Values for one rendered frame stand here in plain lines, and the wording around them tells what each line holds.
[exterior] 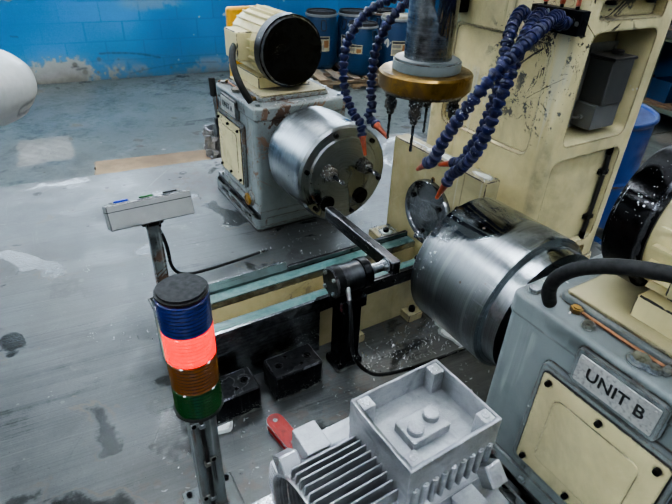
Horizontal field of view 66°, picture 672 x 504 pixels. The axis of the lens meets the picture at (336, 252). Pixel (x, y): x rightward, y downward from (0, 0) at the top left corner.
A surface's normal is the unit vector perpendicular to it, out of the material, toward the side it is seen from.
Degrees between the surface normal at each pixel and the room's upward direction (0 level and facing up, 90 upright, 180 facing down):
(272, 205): 90
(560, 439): 90
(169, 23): 90
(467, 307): 81
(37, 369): 0
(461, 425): 0
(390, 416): 0
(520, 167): 90
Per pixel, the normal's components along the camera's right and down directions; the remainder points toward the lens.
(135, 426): 0.04, -0.84
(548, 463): -0.86, 0.25
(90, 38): 0.43, 0.50
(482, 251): -0.51, -0.49
